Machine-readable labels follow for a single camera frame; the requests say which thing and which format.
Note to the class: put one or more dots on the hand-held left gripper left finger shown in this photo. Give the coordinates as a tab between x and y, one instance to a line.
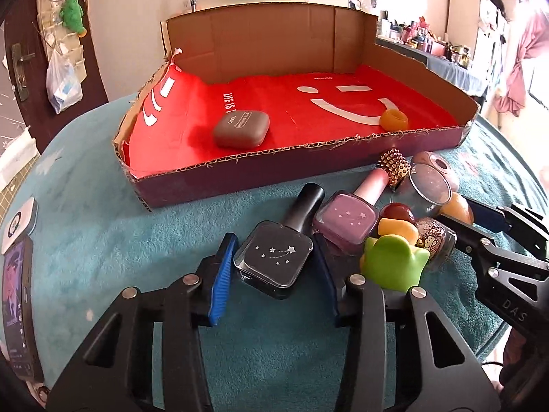
221	279

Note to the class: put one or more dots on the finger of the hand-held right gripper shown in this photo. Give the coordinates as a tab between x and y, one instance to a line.
510	283
484	216

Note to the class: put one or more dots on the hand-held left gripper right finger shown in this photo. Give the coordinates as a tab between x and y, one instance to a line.
324	277

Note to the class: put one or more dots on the orange dome-shaped toy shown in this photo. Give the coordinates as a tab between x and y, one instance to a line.
459	210

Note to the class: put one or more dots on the black nail polish bottle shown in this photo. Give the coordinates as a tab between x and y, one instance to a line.
274	257

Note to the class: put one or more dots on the glitter nail polish bottle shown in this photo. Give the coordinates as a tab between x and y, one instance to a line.
433	236

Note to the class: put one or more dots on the purple nail polish bottle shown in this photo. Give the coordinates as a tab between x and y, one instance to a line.
345	219

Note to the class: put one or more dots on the green tulip-shaped toy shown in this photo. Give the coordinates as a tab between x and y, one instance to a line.
394	264

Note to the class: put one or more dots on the pink round jar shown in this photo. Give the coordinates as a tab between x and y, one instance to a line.
437	161

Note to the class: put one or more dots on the dark red ball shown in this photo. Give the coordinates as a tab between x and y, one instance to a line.
394	212

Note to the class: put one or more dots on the brown cardboard box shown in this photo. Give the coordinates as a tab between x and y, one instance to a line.
257	43

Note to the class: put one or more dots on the gold studded cap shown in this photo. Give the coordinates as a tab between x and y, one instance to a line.
394	165

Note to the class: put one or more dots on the table with blue cloth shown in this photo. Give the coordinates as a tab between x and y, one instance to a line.
450	73

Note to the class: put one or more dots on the grey rounded case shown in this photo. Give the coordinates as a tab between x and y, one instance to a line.
240	131

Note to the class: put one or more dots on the pink curtain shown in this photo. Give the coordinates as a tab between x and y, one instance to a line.
523	64

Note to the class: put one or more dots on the black smartphone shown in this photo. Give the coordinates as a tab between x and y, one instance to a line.
17	304

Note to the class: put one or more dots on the white oval device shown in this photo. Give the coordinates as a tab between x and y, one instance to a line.
17	223

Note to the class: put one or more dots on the clear plastic bag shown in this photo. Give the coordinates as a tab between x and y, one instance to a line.
63	86

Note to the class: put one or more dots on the green plush toy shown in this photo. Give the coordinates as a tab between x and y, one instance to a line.
72	15

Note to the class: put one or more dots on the dark brown door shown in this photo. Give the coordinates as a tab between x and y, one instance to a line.
25	21

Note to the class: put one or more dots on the beige hanging organizer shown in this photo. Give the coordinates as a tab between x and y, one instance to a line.
47	4

